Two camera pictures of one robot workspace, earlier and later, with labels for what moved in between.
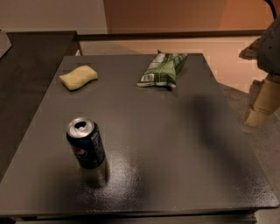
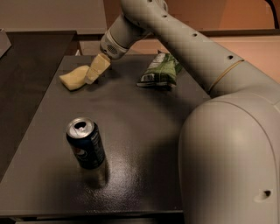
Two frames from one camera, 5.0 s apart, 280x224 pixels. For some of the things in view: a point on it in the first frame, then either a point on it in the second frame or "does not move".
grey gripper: x=270 y=51 → x=110 y=50
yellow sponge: x=79 y=77 does not move
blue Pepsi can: x=85 y=136 does not move
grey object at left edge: x=5 y=44 does not move
